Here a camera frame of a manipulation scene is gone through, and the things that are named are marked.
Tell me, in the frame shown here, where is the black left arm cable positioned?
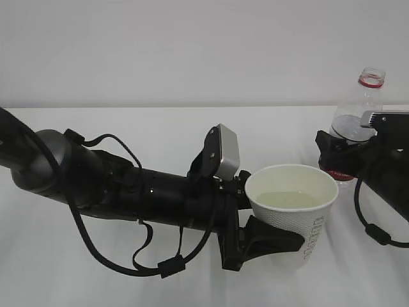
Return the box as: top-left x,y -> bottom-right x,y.
0,110 -> 218,279

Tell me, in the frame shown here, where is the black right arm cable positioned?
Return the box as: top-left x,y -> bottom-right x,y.
353,175 -> 409,249

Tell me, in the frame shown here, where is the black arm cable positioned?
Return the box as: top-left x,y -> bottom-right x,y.
0,110 -> 218,279
353,175 -> 409,249

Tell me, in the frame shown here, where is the clear Nongfu Spring water bottle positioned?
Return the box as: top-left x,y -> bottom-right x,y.
318,67 -> 387,189

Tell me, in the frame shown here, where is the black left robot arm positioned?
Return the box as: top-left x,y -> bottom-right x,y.
1,110 -> 305,278

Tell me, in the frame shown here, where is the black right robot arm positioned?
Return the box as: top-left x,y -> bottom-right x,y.
315,130 -> 408,220

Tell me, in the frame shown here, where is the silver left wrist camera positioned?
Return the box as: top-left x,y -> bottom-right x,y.
187,123 -> 240,181

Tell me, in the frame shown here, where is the white paper cup green logo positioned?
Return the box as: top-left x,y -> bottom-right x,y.
245,164 -> 339,269

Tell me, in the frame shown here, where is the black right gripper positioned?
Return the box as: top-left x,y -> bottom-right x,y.
315,130 -> 408,182

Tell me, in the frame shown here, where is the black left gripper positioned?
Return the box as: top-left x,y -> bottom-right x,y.
185,170 -> 305,272

